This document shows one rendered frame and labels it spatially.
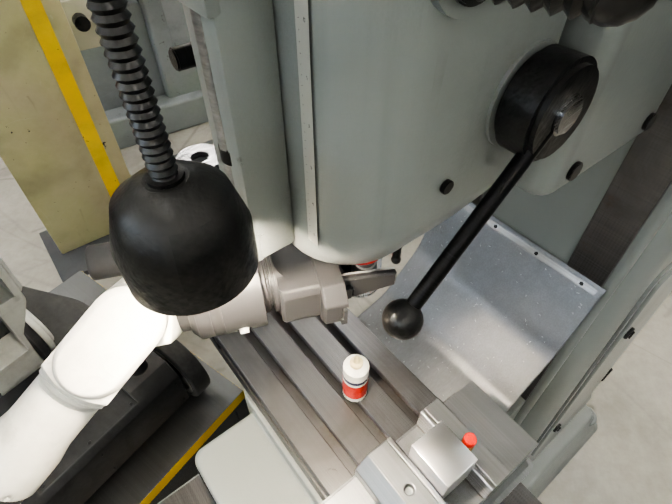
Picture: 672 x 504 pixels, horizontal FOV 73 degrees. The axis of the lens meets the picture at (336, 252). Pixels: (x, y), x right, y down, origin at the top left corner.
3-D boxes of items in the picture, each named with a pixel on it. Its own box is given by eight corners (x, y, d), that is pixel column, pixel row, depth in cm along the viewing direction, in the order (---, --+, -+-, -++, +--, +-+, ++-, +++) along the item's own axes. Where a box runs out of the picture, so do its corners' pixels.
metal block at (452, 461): (439, 503, 56) (447, 487, 52) (405, 462, 59) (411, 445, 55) (467, 476, 58) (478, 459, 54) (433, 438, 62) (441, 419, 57)
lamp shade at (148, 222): (99, 277, 25) (47, 187, 20) (195, 205, 29) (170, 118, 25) (192, 339, 22) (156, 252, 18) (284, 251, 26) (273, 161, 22)
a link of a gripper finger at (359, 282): (392, 282, 50) (337, 294, 49) (395, 262, 48) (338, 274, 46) (397, 293, 49) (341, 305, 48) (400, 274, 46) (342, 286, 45)
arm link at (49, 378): (180, 316, 41) (82, 436, 40) (189, 294, 49) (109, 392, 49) (117, 272, 39) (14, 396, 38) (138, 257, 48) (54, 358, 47)
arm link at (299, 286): (351, 284, 42) (218, 313, 39) (347, 342, 49) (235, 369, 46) (317, 199, 50) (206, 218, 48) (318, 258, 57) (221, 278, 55)
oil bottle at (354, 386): (353, 407, 73) (355, 373, 65) (337, 389, 75) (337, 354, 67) (371, 392, 75) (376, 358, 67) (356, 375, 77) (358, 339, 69)
